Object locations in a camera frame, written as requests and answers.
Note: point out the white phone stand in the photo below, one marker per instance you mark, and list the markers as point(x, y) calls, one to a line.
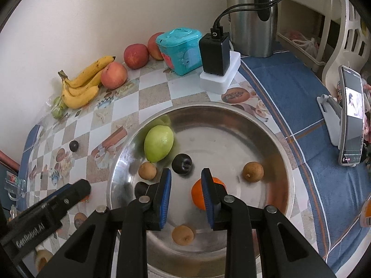
point(330, 115)

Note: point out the green mango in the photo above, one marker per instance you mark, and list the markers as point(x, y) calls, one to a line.
point(158, 143)

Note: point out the white charger base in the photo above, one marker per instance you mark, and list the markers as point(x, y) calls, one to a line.
point(221, 78)

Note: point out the pale pink apple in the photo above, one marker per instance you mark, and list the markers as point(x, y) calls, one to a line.
point(114, 75)

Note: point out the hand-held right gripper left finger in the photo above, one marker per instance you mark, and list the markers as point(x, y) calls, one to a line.
point(165, 197)

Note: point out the stainless steel bowl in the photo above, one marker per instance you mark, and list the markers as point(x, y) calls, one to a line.
point(232, 139)

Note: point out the yellow banana bunch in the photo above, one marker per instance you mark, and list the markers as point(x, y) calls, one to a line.
point(82, 84)

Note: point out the small brown round fruit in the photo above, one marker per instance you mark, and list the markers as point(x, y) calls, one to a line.
point(183, 234)
point(147, 170)
point(253, 172)

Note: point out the pink plastic bag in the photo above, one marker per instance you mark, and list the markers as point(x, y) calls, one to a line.
point(301, 39)

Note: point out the smartphone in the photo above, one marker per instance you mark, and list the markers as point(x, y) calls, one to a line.
point(352, 115)

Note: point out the white plastic chair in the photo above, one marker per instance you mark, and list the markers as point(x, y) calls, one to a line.
point(347, 49)

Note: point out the orange and white object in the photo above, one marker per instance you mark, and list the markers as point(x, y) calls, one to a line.
point(366, 214)

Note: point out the black charger block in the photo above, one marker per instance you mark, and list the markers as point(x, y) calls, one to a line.
point(214, 53)

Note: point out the white shelf rack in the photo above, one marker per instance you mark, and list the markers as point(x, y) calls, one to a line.
point(327, 14)

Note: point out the bag of green fruits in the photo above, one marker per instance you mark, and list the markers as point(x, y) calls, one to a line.
point(58, 107)

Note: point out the red packet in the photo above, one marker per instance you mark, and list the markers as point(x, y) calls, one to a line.
point(8, 159)

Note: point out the teal plastic box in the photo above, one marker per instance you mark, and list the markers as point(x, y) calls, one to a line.
point(179, 52)

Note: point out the red apple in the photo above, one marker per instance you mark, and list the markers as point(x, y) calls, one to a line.
point(136, 56)
point(153, 46)

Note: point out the stainless steel kettle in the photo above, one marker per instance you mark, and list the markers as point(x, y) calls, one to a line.
point(252, 34)

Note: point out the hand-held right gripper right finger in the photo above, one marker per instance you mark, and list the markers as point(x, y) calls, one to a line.
point(207, 197)

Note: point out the clear plastic bag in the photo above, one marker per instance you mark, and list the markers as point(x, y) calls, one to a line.
point(13, 184)

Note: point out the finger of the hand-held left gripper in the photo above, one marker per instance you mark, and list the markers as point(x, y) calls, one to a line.
point(75, 192)

